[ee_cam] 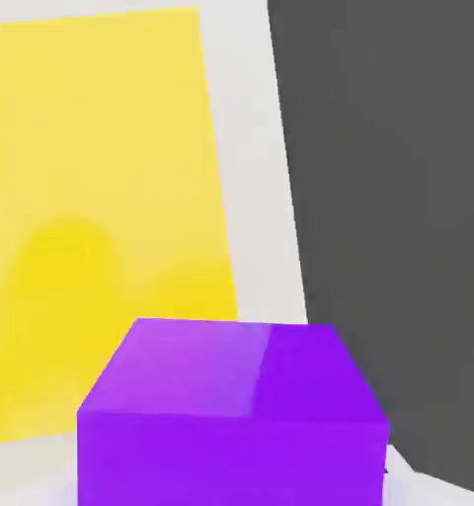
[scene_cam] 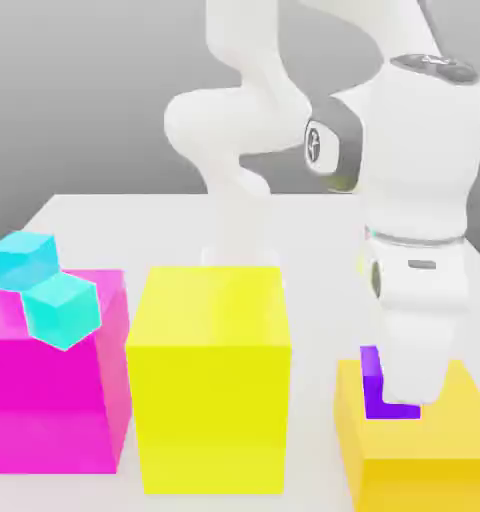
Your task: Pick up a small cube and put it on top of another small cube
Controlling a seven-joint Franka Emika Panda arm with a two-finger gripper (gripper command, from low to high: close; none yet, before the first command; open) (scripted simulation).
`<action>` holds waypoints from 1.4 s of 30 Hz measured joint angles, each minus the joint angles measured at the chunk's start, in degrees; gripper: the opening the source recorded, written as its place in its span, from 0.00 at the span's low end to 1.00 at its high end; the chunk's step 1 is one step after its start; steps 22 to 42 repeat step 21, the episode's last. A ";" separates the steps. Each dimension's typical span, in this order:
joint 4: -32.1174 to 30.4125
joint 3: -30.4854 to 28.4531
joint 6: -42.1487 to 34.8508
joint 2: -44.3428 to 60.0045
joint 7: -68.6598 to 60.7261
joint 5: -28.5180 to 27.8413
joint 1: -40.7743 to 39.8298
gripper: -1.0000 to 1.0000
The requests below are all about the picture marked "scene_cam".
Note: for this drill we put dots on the small cyan cube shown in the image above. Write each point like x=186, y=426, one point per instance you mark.
x=62, y=310
x=20, y=260

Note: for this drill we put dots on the small purple cube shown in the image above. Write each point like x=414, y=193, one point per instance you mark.
x=372, y=396

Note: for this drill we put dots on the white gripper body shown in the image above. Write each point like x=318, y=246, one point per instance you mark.
x=416, y=352

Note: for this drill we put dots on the large orange box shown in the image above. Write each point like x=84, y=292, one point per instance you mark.
x=424, y=460

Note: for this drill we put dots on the large magenta box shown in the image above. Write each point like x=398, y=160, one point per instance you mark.
x=44, y=400

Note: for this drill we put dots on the large yellow box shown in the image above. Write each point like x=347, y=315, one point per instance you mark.
x=208, y=380

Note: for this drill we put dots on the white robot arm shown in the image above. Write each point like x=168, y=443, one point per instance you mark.
x=424, y=160

